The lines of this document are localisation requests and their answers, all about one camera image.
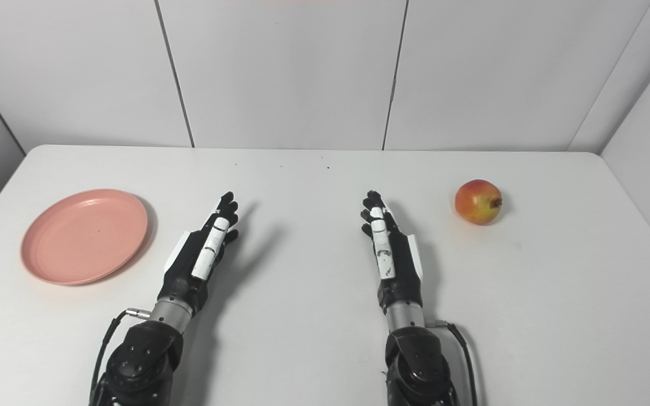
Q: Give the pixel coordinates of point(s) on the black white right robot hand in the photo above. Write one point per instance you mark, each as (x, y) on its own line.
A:
(395, 265)

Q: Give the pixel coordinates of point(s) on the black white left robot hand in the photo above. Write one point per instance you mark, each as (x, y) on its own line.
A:
(187, 265)

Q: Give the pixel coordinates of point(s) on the red yellow pomegranate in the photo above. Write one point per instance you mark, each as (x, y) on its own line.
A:
(476, 202)

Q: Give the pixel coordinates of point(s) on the pink round plate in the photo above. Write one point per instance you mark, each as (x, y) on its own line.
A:
(84, 237)

